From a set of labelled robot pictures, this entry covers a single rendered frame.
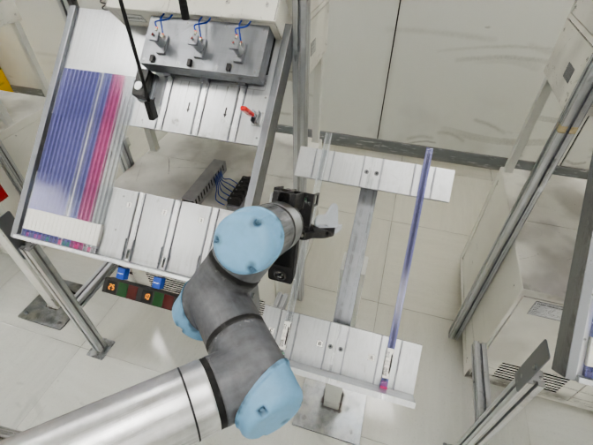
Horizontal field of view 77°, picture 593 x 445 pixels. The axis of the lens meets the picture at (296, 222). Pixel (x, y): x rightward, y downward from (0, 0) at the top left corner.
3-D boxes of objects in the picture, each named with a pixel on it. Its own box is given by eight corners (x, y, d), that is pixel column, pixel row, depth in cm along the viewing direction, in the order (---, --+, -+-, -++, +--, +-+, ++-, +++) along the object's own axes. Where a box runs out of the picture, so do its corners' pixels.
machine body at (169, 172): (281, 335, 164) (274, 236, 122) (143, 297, 179) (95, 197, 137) (317, 236, 210) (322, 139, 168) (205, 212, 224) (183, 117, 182)
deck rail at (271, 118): (240, 290, 99) (232, 293, 93) (233, 289, 99) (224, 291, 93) (296, 37, 103) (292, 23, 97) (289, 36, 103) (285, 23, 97)
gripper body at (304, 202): (322, 192, 66) (308, 197, 55) (314, 238, 68) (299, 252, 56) (281, 185, 68) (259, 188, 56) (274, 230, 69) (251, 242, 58)
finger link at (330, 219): (356, 205, 71) (322, 203, 65) (350, 235, 72) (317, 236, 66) (344, 202, 73) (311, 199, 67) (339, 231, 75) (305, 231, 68)
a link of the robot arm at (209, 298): (183, 367, 43) (236, 300, 41) (160, 297, 51) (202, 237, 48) (235, 365, 49) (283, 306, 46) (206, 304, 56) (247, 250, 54)
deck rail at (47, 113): (33, 238, 113) (15, 237, 107) (29, 237, 114) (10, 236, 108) (90, 18, 117) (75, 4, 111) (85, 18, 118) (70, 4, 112)
